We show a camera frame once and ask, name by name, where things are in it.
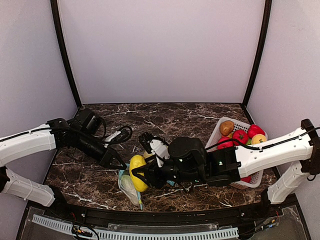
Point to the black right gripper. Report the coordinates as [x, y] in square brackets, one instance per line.
[151, 173]

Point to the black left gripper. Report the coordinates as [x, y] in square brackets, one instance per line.
[107, 155]

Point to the small clear zip bag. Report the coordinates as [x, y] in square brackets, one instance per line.
[126, 171]

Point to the white toy radish green leaves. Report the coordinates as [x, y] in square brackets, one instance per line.
[127, 187]

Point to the large clear zip bag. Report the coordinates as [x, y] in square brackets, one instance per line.
[168, 170]

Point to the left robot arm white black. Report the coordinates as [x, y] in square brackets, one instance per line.
[78, 132]

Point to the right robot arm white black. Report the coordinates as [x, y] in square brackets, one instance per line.
[186, 159]

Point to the red toy fruit left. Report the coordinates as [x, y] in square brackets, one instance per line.
[224, 142]

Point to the red toy fruit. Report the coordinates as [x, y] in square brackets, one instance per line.
[246, 179]
[224, 142]

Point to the brown toy potato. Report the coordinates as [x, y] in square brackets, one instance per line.
[226, 127]

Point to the red toy fruit front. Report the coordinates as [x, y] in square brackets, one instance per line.
[246, 179]

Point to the red toy bell pepper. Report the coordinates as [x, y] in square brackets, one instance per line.
[255, 130]

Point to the yellow toy pear with leaf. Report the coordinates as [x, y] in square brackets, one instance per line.
[258, 138]

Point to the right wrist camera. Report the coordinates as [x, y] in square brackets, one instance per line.
[156, 146]

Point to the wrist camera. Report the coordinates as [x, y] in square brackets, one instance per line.
[156, 146]
[123, 134]

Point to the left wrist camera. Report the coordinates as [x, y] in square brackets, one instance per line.
[123, 134]

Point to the black front rail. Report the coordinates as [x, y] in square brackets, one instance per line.
[238, 216]

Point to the white slotted cable duct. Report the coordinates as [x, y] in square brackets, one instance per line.
[138, 232]

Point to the black corner frame post left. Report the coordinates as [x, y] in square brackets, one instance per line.
[63, 52]

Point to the black corner frame post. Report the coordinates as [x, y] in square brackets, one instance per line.
[63, 52]
[259, 52]

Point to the black corner frame post right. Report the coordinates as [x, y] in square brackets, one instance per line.
[259, 52]

